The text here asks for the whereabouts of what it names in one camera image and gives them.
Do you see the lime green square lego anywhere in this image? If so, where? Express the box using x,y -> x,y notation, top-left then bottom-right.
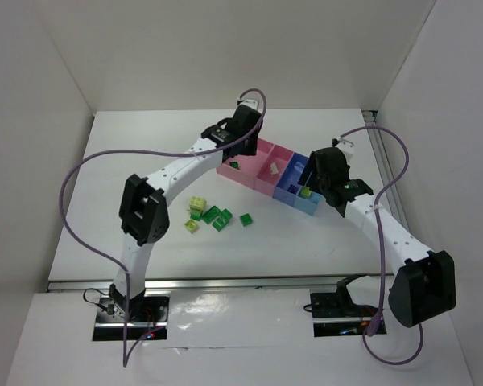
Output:
299,186 -> 312,199

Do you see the dark blue lego brick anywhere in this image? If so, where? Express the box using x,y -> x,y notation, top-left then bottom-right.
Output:
287,184 -> 299,195

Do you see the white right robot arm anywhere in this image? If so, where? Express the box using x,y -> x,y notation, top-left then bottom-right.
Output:
301,147 -> 456,327

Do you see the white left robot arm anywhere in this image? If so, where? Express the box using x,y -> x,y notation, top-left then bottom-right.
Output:
109,100 -> 262,318

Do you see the blue plastic container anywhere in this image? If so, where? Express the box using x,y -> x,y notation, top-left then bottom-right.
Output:
273,153 -> 321,216

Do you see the white piece in pink container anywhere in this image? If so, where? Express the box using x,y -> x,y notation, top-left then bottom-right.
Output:
269,162 -> 279,176

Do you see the pink plastic container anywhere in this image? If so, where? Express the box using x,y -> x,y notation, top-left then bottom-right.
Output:
217,139 -> 294,197

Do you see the lime and green lego stack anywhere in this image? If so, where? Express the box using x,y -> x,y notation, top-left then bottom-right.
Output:
188,196 -> 207,215

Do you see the green lego brick with studs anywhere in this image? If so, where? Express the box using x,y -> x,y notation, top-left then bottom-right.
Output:
213,209 -> 233,232

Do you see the green lego brick upside down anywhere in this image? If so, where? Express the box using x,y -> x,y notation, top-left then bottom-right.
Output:
201,205 -> 221,224

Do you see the lime green small lego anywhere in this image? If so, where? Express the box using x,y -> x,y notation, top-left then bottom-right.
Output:
184,219 -> 199,234

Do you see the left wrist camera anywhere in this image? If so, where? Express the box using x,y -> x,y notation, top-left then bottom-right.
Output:
237,96 -> 262,110

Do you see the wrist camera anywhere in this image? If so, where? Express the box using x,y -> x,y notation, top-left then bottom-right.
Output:
332,137 -> 355,162
237,96 -> 262,110

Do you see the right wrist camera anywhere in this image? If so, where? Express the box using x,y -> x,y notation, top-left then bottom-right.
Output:
332,137 -> 355,162

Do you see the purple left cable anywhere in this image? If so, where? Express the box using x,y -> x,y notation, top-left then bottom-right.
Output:
60,88 -> 270,368

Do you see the purple cable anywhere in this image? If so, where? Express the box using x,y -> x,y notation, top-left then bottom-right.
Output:
337,125 -> 424,365
60,88 -> 270,368

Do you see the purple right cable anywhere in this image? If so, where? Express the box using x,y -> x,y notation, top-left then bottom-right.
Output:
337,125 -> 424,365

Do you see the aluminium side rail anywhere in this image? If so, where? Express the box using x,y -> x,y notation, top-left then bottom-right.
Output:
361,109 -> 409,230

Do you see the aluminium front rail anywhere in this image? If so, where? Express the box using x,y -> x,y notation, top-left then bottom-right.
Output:
46,275 -> 359,294

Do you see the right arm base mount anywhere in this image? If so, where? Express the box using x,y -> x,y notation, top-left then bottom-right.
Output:
303,274 -> 378,338

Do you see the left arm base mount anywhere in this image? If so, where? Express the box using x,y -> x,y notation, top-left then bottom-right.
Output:
82,288 -> 170,342

